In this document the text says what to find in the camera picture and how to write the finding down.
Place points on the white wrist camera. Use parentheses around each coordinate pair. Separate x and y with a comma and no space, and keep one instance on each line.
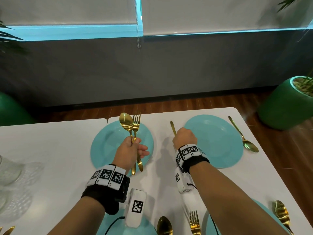
(135,208)
(182,181)

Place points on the light blue plate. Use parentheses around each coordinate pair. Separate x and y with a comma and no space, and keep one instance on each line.
(115,226)
(217,141)
(105,144)
(266,212)

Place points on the clear glass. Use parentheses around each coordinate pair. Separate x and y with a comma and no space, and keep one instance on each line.
(2,200)
(9,170)

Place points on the person's right hand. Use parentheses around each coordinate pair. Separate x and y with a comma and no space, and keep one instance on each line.
(184,139)

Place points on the green plant pot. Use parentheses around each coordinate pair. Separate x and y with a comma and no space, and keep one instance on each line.
(12,112)

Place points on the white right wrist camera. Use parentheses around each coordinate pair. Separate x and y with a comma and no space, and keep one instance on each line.
(182,181)

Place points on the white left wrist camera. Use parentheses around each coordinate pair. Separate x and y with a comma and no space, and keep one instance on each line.
(135,208)

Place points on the gold fork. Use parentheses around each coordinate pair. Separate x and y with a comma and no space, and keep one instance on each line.
(194,223)
(136,121)
(173,127)

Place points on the black marker wristband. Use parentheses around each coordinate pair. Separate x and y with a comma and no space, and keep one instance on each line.
(102,195)
(195,160)

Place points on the black right marker wristband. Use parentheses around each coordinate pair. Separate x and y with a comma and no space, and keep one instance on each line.
(195,160)

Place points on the black left marker wristband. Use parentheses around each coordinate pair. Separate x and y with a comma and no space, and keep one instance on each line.
(102,195)

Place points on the person's left hand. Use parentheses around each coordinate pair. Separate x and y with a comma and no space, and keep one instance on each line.
(127,154)

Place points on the gold knife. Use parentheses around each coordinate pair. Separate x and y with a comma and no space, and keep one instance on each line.
(10,230)

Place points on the white roller blind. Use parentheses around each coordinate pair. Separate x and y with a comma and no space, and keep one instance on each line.
(207,12)
(68,9)

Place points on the cyan lit window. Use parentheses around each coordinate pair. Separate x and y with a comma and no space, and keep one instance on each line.
(73,32)

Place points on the person's right forearm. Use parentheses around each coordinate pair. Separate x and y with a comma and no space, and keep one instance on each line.
(232,205)

